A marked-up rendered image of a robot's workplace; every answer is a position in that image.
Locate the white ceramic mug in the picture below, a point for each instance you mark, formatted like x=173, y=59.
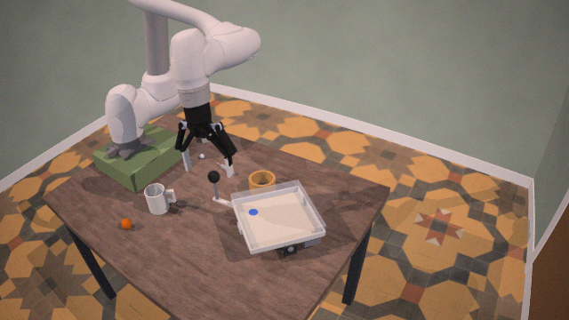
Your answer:
x=158, y=203

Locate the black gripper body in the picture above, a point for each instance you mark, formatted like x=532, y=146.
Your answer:
x=199, y=117

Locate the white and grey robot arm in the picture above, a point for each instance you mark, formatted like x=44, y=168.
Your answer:
x=194, y=58

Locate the small orange ball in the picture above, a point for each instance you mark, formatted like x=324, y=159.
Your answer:
x=126, y=223

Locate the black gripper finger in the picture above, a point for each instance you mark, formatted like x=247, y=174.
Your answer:
x=183, y=148
x=226, y=146

